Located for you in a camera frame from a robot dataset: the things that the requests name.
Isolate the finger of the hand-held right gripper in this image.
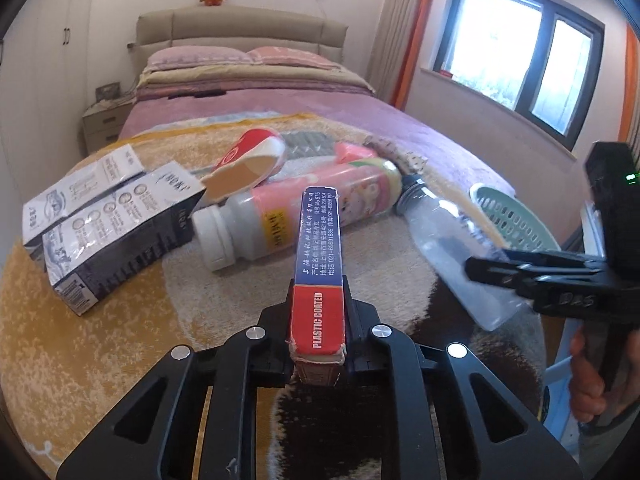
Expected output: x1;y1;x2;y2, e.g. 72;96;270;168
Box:
501;247;608;274
464;255;540;302

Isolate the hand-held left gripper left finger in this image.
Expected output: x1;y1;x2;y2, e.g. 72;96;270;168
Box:
56;279;301;480

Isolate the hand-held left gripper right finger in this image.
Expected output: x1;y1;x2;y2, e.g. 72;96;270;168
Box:
344;280;584;480

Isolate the green plastic basket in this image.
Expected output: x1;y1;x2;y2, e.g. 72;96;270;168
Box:
469;182;564;257

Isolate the clear plastic bottle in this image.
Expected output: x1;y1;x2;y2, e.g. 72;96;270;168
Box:
395;174;534;332

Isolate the blue and red card box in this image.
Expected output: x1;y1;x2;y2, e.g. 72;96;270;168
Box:
287;186;349;387

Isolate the white bottle with pink label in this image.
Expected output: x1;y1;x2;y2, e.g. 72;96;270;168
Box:
192;156;404;272

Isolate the silver and navy milk carton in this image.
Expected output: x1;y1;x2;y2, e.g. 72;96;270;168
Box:
21;145;146;261
42;161;207;317

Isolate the small pink packet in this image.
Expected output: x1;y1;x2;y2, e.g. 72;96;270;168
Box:
334;141;379;164

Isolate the person's right hand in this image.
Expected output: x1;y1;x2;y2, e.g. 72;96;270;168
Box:
569;327;640;427

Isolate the beige and orange curtain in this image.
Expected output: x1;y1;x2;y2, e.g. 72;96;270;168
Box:
367;0;444;109
617;25;640;161

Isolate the window sill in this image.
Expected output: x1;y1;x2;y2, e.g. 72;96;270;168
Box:
419;66;576;153

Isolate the yellow printed blanket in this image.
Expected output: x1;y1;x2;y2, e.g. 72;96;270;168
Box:
0;110;551;480

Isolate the dark framed window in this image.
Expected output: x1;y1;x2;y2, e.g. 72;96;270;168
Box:
432;0;606;152

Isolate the bed with purple cover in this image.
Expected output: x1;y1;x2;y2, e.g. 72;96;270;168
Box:
117;45;521;201

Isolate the folded beige quilt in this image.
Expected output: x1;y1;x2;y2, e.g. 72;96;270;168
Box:
137;66;377;102

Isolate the beige nightstand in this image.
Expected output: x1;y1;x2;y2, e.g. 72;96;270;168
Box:
81;97;136;154

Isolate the pink pillow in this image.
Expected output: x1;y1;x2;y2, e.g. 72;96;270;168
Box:
247;46;342;69

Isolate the purple patterned pillow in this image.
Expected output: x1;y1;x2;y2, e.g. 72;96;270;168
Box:
145;46;254;69

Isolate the beige padded headboard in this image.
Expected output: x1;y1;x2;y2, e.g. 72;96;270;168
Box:
136;5;348;68

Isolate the white wardrobe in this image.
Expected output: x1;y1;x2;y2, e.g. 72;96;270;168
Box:
0;0;87;201

